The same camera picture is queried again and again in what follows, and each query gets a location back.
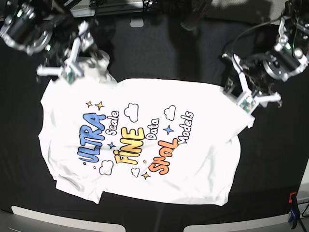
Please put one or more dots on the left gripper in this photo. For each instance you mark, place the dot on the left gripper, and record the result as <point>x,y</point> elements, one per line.
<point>248,92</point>

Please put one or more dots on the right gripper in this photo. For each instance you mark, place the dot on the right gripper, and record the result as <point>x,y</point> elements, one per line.
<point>70,69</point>

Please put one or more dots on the white printed t-shirt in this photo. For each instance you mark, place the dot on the white printed t-shirt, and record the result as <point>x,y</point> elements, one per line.
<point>159,140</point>

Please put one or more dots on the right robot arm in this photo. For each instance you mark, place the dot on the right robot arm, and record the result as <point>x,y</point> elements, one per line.
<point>49,27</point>

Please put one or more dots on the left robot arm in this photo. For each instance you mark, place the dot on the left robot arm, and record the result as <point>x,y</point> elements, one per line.
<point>288,57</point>

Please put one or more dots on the red blue clamp near right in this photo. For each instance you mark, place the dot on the red blue clamp near right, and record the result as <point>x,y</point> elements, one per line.
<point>294,214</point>

